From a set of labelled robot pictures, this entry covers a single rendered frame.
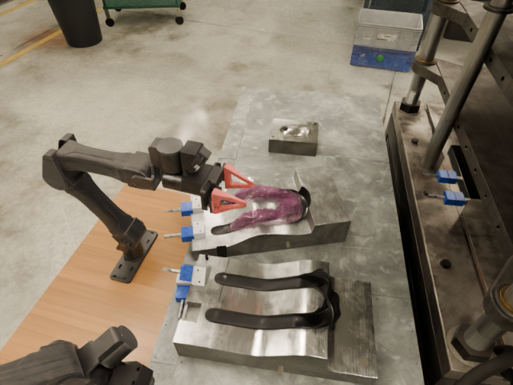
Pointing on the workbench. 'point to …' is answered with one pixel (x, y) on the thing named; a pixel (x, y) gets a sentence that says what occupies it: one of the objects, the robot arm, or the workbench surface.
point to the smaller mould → (294, 137)
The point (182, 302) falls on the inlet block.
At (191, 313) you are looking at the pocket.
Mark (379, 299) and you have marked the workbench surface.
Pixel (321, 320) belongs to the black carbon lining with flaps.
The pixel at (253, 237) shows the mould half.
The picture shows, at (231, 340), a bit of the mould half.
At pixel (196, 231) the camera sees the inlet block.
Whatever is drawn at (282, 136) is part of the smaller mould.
